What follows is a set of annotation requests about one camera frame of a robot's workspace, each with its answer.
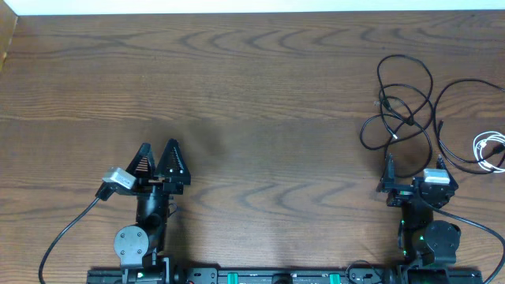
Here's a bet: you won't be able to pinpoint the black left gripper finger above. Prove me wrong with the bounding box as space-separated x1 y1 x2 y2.
125 143 155 178
154 139 191 185

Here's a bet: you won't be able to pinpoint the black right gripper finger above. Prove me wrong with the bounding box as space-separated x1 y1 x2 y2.
436 155 458 191
376 154 395 192

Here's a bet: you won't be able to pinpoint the white USB cable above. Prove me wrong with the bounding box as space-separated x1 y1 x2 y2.
472 131 505 174

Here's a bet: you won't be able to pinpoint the black blue-tip USB cable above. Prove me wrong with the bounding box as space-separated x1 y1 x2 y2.
358 54 435 179

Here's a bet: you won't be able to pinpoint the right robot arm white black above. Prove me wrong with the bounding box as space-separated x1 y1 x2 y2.
377 155 461 283

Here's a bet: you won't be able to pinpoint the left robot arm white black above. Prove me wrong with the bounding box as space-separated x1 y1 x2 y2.
103 139 191 283

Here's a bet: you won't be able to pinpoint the cardboard box side panel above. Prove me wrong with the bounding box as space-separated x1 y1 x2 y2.
0 0 18 69

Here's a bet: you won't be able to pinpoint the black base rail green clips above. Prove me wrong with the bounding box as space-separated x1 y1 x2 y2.
86 261 483 284

